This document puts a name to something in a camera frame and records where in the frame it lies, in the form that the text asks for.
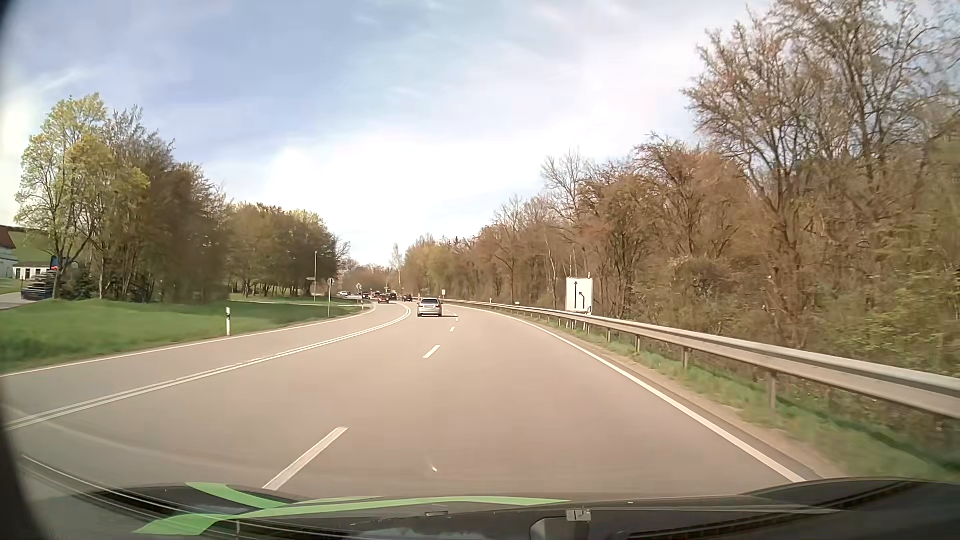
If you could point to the silver car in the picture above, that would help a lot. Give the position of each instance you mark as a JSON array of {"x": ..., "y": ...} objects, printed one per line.
[{"x": 430, "y": 307}]

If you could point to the queue of distant cars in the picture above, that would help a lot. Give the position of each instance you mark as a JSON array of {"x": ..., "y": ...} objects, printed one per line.
[{"x": 382, "y": 295}]

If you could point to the white lane sign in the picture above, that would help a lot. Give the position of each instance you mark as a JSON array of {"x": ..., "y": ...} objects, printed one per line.
[{"x": 579, "y": 295}]

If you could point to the grey asphalt road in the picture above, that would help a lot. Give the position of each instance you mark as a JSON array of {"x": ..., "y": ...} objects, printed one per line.
[{"x": 480, "y": 405}]

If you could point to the road markings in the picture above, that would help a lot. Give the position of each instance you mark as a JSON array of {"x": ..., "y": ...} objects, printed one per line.
[{"x": 311, "y": 454}]

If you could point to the wood of bare trees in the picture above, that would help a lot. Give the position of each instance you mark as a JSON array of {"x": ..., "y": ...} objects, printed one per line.
[{"x": 750, "y": 247}]

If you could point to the car's own bonnet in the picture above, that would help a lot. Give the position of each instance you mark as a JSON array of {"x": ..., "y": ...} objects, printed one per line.
[{"x": 675, "y": 514}]

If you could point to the group of tall trees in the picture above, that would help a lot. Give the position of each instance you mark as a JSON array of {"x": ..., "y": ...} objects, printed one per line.
[{"x": 150, "y": 225}]

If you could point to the green grass field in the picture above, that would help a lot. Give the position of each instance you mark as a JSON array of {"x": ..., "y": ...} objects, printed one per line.
[{"x": 90, "y": 326}]

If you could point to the stack of dark pallets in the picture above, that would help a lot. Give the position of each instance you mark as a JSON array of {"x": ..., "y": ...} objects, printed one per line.
[{"x": 41, "y": 286}]

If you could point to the white building with green roof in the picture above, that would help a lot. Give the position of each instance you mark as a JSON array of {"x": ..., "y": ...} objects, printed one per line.
[{"x": 26, "y": 259}]

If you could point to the round road sign on post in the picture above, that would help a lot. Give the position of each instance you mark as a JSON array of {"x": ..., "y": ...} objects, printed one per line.
[{"x": 329, "y": 289}]

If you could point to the lamp post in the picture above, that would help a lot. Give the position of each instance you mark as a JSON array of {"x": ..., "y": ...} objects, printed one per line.
[{"x": 315, "y": 274}]

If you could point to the metal guard rail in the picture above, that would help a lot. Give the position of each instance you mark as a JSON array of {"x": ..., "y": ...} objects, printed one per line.
[{"x": 750, "y": 351}]

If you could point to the grass verge with guard rail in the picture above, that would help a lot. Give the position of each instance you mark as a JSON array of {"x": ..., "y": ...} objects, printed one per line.
[{"x": 825, "y": 427}]

